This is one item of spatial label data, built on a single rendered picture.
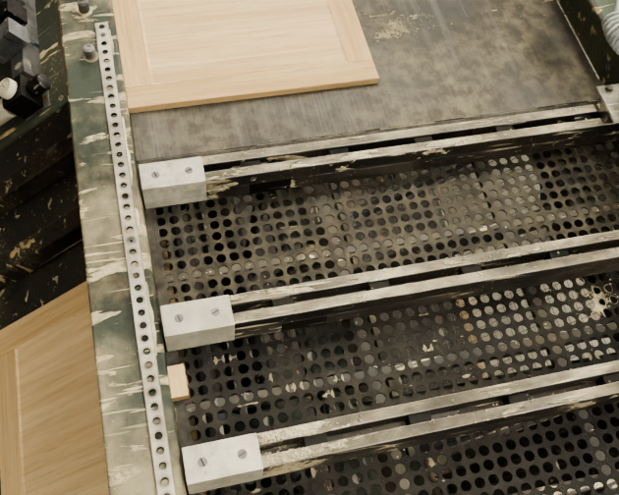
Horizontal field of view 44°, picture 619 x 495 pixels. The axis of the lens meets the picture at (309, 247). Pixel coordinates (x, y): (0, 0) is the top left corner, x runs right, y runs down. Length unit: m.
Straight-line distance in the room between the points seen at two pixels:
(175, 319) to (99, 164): 0.39
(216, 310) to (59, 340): 0.59
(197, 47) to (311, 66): 0.26
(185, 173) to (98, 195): 0.17
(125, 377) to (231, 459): 0.24
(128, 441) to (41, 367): 0.61
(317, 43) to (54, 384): 0.99
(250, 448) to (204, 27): 1.01
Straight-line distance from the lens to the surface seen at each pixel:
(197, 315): 1.40
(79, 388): 1.81
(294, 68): 1.81
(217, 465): 1.31
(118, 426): 1.36
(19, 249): 2.04
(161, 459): 1.33
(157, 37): 1.87
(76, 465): 1.78
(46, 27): 1.93
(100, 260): 1.49
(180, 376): 1.41
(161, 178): 1.55
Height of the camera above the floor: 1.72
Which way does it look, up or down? 23 degrees down
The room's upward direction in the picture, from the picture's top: 63 degrees clockwise
